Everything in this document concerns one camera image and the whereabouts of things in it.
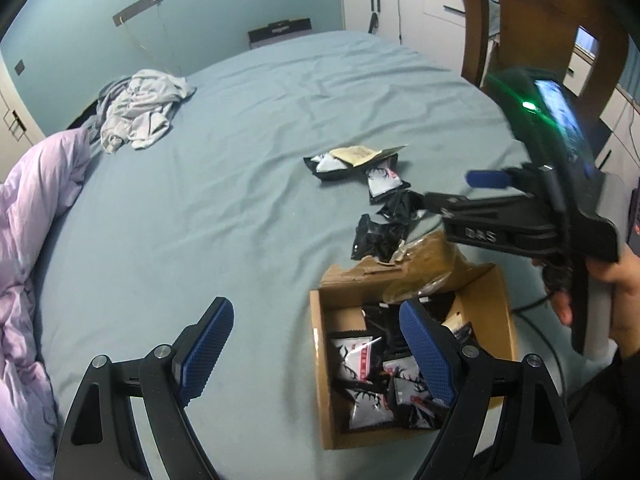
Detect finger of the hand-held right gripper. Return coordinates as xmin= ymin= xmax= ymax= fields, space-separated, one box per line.
xmin=407 ymin=190 xmax=566 ymax=261
xmin=465 ymin=166 xmax=546 ymax=196

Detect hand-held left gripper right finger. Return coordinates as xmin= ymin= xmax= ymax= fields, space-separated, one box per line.
xmin=398 ymin=300 xmax=583 ymax=480

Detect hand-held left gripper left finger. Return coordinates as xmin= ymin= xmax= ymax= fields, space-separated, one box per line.
xmin=52 ymin=296 xmax=236 ymax=480

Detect cardboard box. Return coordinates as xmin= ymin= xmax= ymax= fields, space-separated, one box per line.
xmin=309 ymin=262 xmax=518 ymax=451

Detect person's right forearm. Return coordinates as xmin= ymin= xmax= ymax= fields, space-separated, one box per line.
xmin=560 ymin=305 xmax=640 ymax=480

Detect person's right hand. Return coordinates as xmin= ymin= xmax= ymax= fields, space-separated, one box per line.
xmin=550 ymin=247 xmax=640 ymax=341

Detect crumpled brown paper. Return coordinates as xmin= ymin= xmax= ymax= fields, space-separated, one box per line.
xmin=382 ymin=230 xmax=496 ymax=306

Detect white desk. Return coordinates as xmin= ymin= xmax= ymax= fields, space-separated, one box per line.
xmin=595 ymin=85 xmax=640 ymax=196

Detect black white snack packet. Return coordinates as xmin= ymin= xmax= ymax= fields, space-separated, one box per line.
xmin=303 ymin=152 xmax=361 ymax=186
xmin=364 ymin=157 xmax=408 ymax=205

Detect wooden chair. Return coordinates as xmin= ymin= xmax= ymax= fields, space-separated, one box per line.
xmin=457 ymin=0 xmax=631 ymax=126

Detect beige snack packet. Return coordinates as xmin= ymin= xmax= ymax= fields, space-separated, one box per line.
xmin=330 ymin=144 xmax=411 ymax=168

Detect white cabinet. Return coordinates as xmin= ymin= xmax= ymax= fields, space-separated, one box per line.
xmin=340 ymin=0 xmax=468 ymax=68

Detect teal bed sheet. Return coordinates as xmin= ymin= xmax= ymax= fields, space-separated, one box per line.
xmin=32 ymin=30 xmax=601 ymax=480

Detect purple duvet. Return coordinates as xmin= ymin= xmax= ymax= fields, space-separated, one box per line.
xmin=0 ymin=127 xmax=93 ymax=480

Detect black box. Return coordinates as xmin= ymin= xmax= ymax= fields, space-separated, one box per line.
xmin=247 ymin=17 xmax=314 ymax=50

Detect crumpled grey clothes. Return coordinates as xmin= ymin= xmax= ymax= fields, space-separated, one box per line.
xmin=95 ymin=69 xmax=197 ymax=153

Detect white wardrobe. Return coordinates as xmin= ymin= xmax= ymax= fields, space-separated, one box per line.
xmin=0 ymin=55 xmax=46 ymax=153

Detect grey wall strip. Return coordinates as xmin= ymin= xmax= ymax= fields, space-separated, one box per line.
xmin=112 ymin=0 xmax=164 ymax=25

